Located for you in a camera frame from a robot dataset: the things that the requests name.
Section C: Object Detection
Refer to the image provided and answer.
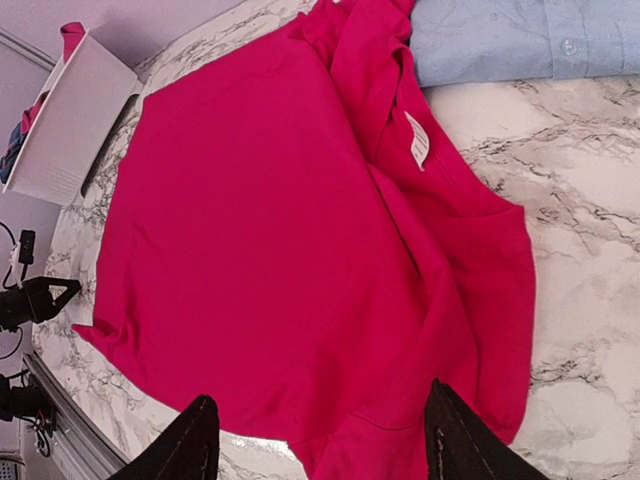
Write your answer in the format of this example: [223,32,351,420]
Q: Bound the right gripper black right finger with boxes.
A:
[424,380,547,480]

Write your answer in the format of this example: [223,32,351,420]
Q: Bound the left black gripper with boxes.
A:
[1,277,81,332]

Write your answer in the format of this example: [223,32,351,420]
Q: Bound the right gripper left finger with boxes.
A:
[108,395,220,480]

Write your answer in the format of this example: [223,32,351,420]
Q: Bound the red t-shirt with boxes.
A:
[77,1,536,479]

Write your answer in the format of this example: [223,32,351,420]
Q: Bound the light blue button shirt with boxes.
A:
[410,1,639,87]

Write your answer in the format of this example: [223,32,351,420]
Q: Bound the white plastic laundry bin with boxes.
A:
[2,28,142,206]

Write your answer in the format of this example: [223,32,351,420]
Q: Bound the dark blue garment in bin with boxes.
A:
[0,123,25,184]

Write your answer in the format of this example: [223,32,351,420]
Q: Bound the red garment in bin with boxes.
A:
[20,22,86,135]

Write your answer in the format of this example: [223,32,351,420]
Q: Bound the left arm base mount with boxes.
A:
[0,374,54,422]

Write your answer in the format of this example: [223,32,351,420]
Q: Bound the front aluminium rail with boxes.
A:
[17,353,130,479]

